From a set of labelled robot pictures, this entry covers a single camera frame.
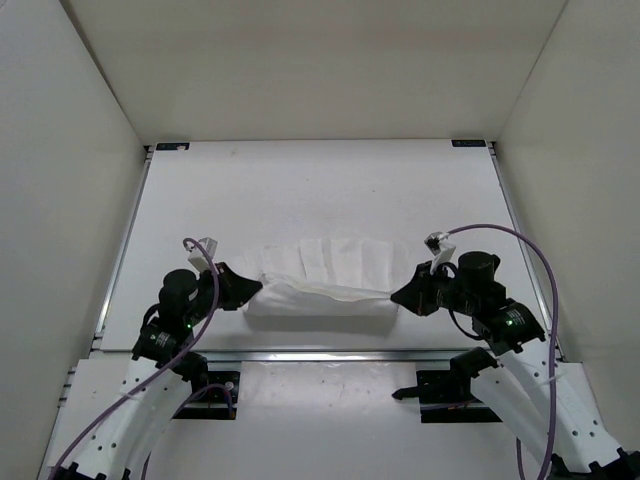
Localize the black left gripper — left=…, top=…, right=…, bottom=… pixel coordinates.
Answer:
left=188, top=255, right=264, bottom=319

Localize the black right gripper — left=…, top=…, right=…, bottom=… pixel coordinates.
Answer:
left=391, top=261, right=476, bottom=317

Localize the white pleated skirt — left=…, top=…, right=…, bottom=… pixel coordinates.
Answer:
left=229, top=238, right=410, bottom=321

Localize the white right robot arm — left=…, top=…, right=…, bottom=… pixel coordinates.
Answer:
left=391, top=251, right=639, bottom=479

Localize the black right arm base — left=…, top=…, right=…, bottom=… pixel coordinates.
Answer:
left=392, top=347, right=500, bottom=424

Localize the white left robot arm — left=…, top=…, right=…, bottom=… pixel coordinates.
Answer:
left=49, top=262, right=263, bottom=479

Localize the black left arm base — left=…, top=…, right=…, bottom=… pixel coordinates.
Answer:
left=174, top=362, right=241, bottom=421

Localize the white front cover board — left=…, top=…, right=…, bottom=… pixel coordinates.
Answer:
left=37, top=359, right=624, bottom=476

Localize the right corner table label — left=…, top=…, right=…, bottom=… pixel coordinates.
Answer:
left=451, top=139, right=487, bottom=148

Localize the corner table label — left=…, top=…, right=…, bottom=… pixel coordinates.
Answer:
left=451, top=139, right=487, bottom=148
left=155, top=142, right=190, bottom=151

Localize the left corner table label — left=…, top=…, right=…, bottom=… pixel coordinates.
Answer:
left=155, top=142, right=190, bottom=151

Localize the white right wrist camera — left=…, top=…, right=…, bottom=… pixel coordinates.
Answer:
left=424, top=232, right=456, bottom=274

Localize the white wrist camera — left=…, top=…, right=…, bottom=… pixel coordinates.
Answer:
left=183, top=237, right=218, bottom=273
left=424, top=232, right=456, bottom=274

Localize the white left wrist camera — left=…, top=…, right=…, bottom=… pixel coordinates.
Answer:
left=183, top=237, right=218, bottom=273

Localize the aluminium table edge rail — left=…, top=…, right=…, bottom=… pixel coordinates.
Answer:
left=201, top=349, right=463, bottom=363

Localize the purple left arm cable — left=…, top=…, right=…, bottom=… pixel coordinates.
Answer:
left=47, top=237, right=236, bottom=480

